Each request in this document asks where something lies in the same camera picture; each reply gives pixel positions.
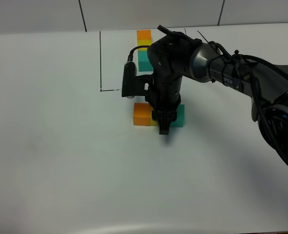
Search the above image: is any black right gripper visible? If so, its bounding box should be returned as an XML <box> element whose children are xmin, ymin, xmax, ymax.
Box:
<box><xmin>143</xmin><ymin>73</ymin><xmax>182</xmax><ymax>135</ymax></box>

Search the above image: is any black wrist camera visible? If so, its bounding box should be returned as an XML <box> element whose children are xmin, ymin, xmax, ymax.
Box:
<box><xmin>121</xmin><ymin>61</ymin><xmax>153</xmax><ymax>98</ymax></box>

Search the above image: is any orange template block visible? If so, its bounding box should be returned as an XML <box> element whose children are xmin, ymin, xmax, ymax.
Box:
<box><xmin>137</xmin><ymin>30</ymin><xmax>152</xmax><ymax>40</ymax></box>

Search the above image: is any teal template block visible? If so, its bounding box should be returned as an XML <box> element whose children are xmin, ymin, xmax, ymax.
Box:
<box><xmin>137</xmin><ymin>50</ymin><xmax>153</xmax><ymax>72</ymax></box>

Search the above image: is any yellow template block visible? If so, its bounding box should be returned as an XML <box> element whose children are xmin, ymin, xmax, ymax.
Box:
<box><xmin>137</xmin><ymin>39</ymin><xmax>152</xmax><ymax>46</ymax></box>

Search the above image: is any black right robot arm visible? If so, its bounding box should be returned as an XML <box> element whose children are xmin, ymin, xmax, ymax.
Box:
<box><xmin>146</xmin><ymin>26</ymin><xmax>288</xmax><ymax>166</ymax></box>

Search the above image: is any black camera cable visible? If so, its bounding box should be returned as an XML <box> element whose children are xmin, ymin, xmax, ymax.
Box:
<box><xmin>127</xmin><ymin>45</ymin><xmax>151</xmax><ymax>63</ymax></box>

